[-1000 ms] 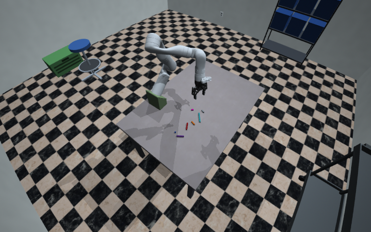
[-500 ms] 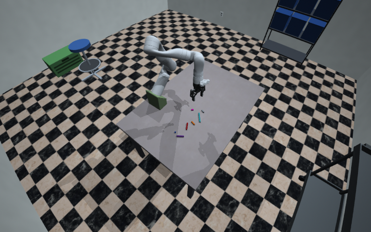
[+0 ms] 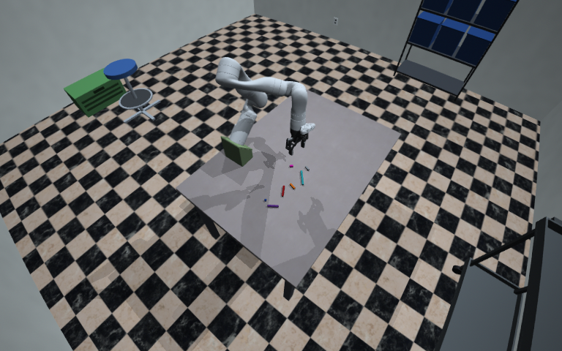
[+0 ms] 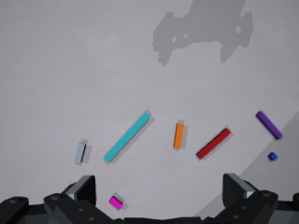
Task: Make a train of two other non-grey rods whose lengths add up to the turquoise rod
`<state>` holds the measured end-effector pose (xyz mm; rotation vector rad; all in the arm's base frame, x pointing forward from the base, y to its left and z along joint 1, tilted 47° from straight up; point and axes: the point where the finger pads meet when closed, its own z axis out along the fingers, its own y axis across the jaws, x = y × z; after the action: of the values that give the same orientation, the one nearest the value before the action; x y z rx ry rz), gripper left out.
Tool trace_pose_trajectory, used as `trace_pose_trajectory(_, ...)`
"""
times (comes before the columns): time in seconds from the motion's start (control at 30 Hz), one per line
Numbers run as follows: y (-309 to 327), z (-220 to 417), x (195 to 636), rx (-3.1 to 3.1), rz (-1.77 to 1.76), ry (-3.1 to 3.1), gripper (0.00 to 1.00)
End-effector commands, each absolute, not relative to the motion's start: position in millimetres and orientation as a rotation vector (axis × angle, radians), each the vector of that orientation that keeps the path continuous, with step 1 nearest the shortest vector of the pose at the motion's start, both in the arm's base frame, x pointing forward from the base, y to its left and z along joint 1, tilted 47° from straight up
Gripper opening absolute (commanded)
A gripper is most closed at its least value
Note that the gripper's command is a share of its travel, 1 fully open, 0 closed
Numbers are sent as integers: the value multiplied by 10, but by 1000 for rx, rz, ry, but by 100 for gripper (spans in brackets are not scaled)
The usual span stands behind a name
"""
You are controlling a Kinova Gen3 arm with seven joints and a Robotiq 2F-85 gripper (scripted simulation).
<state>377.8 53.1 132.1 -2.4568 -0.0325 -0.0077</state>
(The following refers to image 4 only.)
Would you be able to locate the orange rod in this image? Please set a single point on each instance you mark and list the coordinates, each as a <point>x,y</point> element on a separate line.
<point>178,135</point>

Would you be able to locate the red rod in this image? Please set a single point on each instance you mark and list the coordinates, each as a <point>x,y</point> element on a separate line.
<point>200,154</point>

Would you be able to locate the small blue cube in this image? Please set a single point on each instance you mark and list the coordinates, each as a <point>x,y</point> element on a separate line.
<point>272,156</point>

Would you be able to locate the short grey rod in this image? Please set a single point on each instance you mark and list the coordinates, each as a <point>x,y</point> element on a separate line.
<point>80,152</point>

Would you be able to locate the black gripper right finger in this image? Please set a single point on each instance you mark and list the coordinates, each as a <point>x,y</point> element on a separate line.
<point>240,199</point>

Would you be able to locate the purple rod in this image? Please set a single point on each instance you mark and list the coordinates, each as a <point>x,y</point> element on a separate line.
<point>268,125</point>

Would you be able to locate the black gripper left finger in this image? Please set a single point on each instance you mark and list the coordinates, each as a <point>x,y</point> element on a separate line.
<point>80,199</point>

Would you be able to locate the small magenta block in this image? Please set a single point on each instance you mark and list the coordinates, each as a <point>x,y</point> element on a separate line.
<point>115,202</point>

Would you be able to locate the turquoise rod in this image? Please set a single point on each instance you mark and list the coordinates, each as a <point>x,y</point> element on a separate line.
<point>126,137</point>

